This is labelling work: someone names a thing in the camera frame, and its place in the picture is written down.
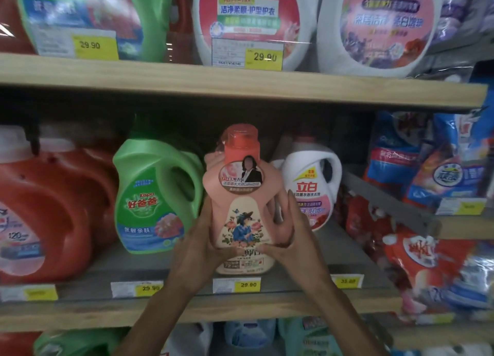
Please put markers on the person's right hand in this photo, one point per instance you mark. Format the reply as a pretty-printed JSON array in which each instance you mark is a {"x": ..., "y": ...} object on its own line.
[{"x": 303, "y": 257}]

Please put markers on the person's left hand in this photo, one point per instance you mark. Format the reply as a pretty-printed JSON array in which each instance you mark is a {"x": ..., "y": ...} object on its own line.
[{"x": 193, "y": 259}]

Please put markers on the person's left thumb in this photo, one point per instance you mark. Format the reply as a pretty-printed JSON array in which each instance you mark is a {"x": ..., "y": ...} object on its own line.
[{"x": 229, "y": 254}]

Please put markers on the person's right thumb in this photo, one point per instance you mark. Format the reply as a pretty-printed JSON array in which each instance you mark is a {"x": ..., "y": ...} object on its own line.
[{"x": 270, "y": 249}]

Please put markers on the pink detergent bottle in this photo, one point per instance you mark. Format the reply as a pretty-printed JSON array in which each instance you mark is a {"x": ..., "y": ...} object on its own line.
[{"x": 241, "y": 186}]

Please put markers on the person's right forearm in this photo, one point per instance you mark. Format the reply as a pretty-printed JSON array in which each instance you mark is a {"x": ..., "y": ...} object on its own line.
[{"x": 347, "y": 325}]

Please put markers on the person's left forearm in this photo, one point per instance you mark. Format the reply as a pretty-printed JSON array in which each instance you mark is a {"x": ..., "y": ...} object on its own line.
[{"x": 158, "y": 325}]

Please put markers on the shelf price tag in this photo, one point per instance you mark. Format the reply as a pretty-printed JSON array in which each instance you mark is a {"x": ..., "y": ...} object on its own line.
[
  {"x": 461, "y": 206},
  {"x": 236, "y": 285},
  {"x": 434, "y": 318},
  {"x": 29, "y": 292},
  {"x": 347, "y": 281},
  {"x": 137, "y": 289}
]

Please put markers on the light blue detergent bottle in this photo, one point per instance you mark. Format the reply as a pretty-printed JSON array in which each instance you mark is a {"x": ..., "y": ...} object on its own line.
[{"x": 249, "y": 333}]

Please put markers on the white detergent bottle red cap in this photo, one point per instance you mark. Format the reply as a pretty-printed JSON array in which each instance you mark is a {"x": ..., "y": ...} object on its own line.
[{"x": 308, "y": 174}]

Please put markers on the red detergent pouch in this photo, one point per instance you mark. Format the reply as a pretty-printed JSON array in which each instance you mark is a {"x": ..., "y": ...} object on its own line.
[
  {"x": 428, "y": 267},
  {"x": 362, "y": 220}
]

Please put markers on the green detergent bottle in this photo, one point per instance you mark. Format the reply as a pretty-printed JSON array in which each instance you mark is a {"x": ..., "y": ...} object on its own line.
[
  {"x": 77, "y": 344},
  {"x": 146, "y": 197}
]

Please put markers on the wooden shelf board grey liner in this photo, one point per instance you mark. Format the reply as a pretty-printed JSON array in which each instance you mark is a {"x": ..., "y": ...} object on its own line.
[{"x": 115, "y": 309}]

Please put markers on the wooden side shelf board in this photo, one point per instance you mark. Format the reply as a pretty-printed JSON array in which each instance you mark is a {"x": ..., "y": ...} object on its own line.
[{"x": 409, "y": 213}]

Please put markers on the blue detergent pouch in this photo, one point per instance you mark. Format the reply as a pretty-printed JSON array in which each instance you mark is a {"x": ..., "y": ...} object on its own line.
[
  {"x": 455, "y": 166},
  {"x": 393, "y": 151}
]

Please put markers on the large red detergent jug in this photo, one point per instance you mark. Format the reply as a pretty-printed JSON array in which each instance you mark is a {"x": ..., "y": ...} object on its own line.
[{"x": 54, "y": 213}]

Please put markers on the white jug pink label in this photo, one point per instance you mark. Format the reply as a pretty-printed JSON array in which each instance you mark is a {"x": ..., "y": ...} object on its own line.
[{"x": 254, "y": 16}]

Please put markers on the white jug purple label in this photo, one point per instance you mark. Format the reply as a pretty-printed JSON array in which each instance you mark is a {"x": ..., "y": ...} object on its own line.
[{"x": 382, "y": 24}]

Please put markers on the large green detergent jug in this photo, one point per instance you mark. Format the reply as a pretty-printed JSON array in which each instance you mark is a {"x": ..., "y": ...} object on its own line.
[{"x": 96, "y": 12}]

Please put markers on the purple detergent pouch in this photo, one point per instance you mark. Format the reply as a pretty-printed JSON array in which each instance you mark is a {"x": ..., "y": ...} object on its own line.
[{"x": 463, "y": 12}]

